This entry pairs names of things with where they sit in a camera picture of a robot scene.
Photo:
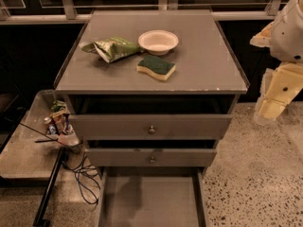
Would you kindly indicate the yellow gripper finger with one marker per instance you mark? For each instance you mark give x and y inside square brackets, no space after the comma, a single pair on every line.
[263,38]
[278,89]

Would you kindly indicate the green and yellow sponge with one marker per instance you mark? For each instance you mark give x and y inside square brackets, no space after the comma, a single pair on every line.
[156,67]

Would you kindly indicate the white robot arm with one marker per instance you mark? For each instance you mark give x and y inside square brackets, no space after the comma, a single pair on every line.
[284,38]

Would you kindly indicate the grey drawer cabinet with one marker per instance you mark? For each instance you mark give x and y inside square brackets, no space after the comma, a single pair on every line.
[204,64]

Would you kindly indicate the grey top drawer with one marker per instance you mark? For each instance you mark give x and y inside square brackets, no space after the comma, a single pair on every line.
[151,118]

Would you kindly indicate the grey drawer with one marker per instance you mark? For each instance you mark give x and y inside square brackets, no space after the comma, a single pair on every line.
[151,197]
[151,118]
[151,153]

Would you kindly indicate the grey bottom drawer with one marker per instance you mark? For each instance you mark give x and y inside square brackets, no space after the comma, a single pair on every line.
[151,197]

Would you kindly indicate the grey middle drawer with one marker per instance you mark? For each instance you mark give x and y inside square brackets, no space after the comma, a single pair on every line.
[151,153]

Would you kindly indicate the white paper bowl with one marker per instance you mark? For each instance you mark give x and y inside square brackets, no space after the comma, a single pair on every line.
[158,42]

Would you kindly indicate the green chip bag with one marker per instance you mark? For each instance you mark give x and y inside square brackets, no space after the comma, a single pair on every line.
[111,49]

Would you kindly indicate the metal railing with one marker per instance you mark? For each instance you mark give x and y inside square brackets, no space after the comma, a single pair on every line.
[17,12]

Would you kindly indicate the snack packets in bin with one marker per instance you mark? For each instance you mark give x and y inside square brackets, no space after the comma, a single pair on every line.
[58,120]

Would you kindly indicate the clear plastic bin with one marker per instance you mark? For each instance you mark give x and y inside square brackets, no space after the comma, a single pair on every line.
[29,154]

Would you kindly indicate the black pole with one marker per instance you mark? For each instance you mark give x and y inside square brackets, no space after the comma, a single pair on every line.
[39,220]

